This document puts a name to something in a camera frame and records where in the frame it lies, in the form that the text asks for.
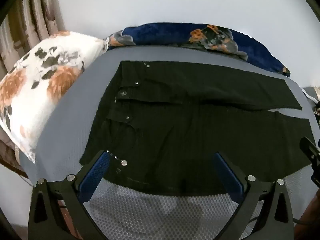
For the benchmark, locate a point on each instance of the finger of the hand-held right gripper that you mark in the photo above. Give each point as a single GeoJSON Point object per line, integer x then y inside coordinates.
{"type": "Point", "coordinates": [310, 150]}

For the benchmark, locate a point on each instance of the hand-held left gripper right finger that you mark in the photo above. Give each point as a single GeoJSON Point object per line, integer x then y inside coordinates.
{"type": "Point", "coordinates": [230, 177]}

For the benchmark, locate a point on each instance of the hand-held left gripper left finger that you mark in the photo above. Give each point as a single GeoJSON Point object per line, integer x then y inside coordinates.
{"type": "Point", "coordinates": [93, 175]}

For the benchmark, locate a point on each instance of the black pants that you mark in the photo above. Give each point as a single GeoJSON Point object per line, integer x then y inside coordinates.
{"type": "Point", "coordinates": [190, 135]}

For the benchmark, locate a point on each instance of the person's right forearm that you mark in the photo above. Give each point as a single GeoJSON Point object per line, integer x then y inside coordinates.
{"type": "Point", "coordinates": [310, 217]}

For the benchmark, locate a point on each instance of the grey bed sheet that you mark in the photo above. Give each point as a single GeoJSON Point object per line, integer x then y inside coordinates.
{"type": "Point", "coordinates": [75, 110]}

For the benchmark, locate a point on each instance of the white floral pillow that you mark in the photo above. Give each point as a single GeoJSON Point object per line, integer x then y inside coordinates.
{"type": "Point", "coordinates": [37, 85]}

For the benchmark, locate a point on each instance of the navy floral blanket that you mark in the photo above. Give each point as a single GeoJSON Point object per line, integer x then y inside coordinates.
{"type": "Point", "coordinates": [162, 33]}

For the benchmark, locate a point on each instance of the beige patterned curtain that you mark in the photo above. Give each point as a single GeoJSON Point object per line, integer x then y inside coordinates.
{"type": "Point", "coordinates": [27, 17]}

